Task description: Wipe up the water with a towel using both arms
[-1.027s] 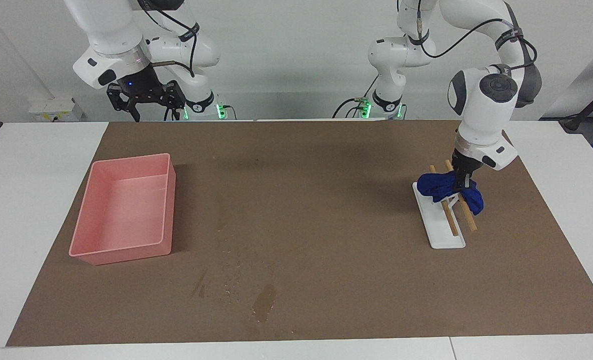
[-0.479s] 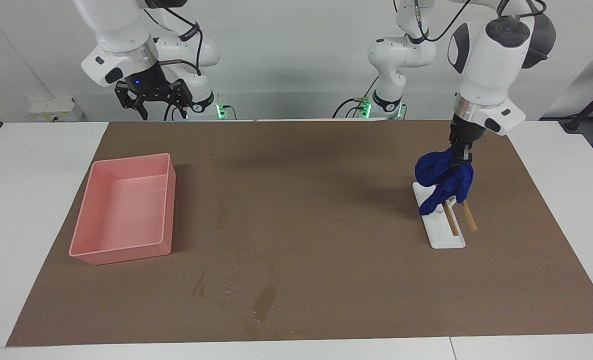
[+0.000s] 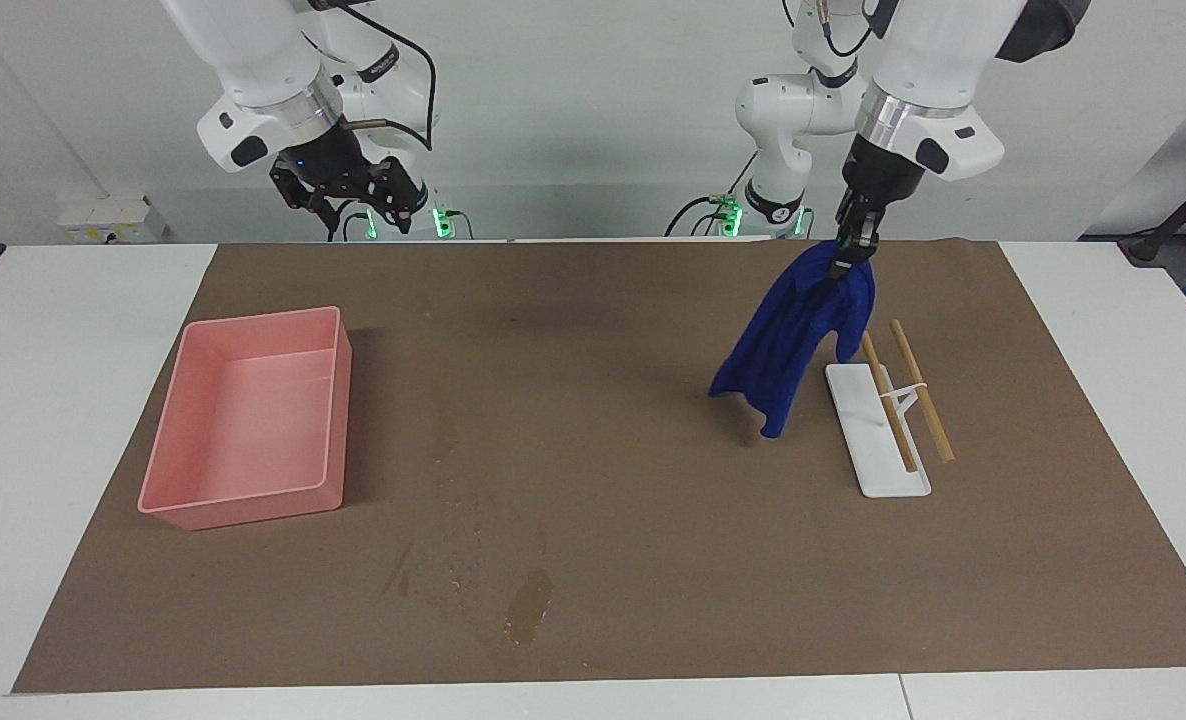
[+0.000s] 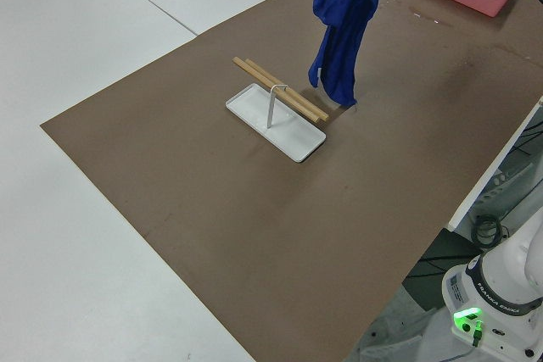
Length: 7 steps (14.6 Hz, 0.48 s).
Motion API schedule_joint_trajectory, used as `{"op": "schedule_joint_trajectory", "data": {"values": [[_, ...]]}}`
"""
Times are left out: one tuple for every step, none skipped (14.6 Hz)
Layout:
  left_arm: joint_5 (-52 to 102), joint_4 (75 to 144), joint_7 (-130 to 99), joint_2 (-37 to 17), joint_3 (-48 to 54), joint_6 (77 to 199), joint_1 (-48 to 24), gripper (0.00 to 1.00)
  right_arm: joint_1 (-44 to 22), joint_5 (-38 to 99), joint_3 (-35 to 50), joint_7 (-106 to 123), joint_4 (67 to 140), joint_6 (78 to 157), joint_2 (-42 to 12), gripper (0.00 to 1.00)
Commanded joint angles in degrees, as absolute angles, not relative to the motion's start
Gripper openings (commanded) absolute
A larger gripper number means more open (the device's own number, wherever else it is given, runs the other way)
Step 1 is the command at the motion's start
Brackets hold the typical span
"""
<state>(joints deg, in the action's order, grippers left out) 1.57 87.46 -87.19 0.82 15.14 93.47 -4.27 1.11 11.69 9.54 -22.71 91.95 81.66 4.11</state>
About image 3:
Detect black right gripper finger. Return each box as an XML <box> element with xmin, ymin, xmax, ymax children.
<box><xmin>353</xmin><ymin>157</ymin><xmax>429</xmax><ymax>236</ymax></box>
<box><xmin>270</xmin><ymin>155</ymin><xmax>344</xmax><ymax>233</ymax></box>

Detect blue towel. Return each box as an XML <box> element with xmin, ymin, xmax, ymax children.
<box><xmin>708</xmin><ymin>238</ymin><xmax>877</xmax><ymax>439</ymax></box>

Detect white towel rack base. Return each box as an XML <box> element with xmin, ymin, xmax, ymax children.
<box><xmin>824</xmin><ymin>362</ymin><xmax>932</xmax><ymax>499</ymax></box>

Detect wide water puddle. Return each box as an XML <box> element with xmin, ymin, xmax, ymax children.
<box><xmin>503</xmin><ymin>568</ymin><xmax>554</xmax><ymax>646</ymax></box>

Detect white power socket box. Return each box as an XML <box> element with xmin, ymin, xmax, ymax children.
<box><xmin>58</xmin><ymin>195</ymin><xmax>169</xmax><ymax>244</ymax></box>

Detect pink plastic bin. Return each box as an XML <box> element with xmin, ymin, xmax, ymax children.
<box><xmin>137</xmin><ymin>306</ymin><xmax>354</xmax><ymax>531</ymax></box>

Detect black stand foot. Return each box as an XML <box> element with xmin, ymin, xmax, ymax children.
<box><xmin>1118</xmin><ymin>160</ymin><xmax>1186</xmax><ymax>266</ymax></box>

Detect brown table mat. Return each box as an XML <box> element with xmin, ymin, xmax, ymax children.
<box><xmin>11</xmin><ymin>238</ymin><xmax>1186</xmax><ymax>694</ymax></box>

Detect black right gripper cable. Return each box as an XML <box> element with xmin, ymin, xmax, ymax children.
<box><xmin>308</xmin><ymin>0</ymin><xmax>437</xmax><ymax>153</ymax></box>

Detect black arm base cable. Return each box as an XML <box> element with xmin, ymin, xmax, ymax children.
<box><xmin>665</xmin><ymin>150</ymin><xmax>759</xmax><ymax>238</ymax></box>

